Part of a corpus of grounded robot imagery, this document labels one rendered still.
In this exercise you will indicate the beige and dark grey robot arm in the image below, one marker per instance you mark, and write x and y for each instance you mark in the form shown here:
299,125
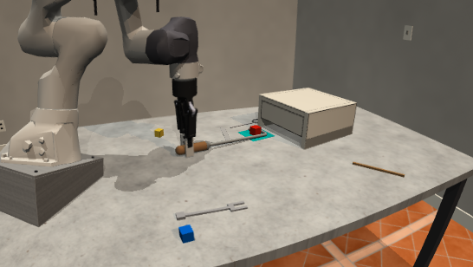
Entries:
51,138

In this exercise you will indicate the red block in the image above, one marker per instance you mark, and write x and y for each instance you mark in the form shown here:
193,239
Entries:
254,130

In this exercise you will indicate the steel hook with wooden handle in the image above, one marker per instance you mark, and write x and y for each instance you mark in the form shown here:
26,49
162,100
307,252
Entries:
205,145

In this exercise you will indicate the teal square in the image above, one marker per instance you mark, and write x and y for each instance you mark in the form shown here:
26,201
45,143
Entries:
246,133

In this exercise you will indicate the low beige cabinet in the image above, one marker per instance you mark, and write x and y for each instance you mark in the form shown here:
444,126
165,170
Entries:
315,116

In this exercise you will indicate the small blue cube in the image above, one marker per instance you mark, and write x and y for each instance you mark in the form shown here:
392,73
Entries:
186,233

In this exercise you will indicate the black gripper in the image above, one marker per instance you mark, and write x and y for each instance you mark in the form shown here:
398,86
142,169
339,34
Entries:
185,112

